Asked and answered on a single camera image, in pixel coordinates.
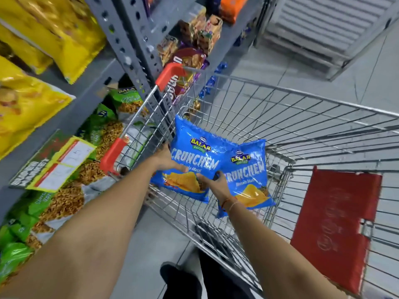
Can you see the person's right hand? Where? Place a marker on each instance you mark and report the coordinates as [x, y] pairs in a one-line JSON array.
[[218, 188]]

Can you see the person's left hand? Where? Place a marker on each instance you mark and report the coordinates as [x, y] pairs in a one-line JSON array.
[[162, 160]]

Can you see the person's left thumb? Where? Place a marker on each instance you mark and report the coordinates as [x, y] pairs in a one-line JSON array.
[[180, 168]]

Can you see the person's right thumb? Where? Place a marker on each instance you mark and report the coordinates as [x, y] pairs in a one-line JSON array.
[[205, 178]]

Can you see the blue chips packet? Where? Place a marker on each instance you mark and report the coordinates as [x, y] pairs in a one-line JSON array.
[[249, 177], [193, 149]]

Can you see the person's right forearm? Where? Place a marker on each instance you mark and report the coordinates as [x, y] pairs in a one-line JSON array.
[[274, 255]]

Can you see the person's left forearm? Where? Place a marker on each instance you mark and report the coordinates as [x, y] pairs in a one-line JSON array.
[[87, 239]]

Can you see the orange thread wristband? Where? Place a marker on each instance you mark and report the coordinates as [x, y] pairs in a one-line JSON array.
[[230, 203]]

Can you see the row of small blue packets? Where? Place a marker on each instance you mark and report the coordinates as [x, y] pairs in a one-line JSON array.
[[212, 80]]

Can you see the person's black trouser leg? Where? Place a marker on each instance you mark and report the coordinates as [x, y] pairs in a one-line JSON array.
[[224, 280]]

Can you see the maroon snack packet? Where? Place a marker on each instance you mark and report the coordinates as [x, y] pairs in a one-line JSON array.
[[187, 63]]

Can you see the person's black shoe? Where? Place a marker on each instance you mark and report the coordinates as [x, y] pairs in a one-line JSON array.
[[179, 283]]

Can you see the yellow price label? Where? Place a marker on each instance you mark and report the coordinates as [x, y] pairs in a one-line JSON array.
[[62, 165]]

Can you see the pile of green snack packets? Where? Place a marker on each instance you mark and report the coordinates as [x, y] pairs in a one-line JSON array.
[[62, 199]]

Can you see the grey metal shelf rack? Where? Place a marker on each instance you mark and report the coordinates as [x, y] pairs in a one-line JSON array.
[[93, 82]]

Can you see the red cart seat flap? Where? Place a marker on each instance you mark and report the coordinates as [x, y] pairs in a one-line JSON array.
[[336, 221]]

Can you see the stack of brown biscuit boxes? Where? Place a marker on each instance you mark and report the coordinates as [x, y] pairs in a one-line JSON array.
[[202, 31]]

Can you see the dark shelf sign card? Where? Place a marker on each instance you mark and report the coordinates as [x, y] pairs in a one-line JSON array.
[[34, 166]]

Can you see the purple snack packet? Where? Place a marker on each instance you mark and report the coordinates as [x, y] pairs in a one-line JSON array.
[[151, 4]]

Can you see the yellow snack packet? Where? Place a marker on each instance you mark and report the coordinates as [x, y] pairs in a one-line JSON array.
[[25, 51], [25, 105], [68, 31]]

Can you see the orange snack packet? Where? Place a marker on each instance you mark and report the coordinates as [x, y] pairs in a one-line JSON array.
[[232, 7]]

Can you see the white slatted metal rack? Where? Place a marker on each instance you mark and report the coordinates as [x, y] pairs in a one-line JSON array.
[[321, 24]]

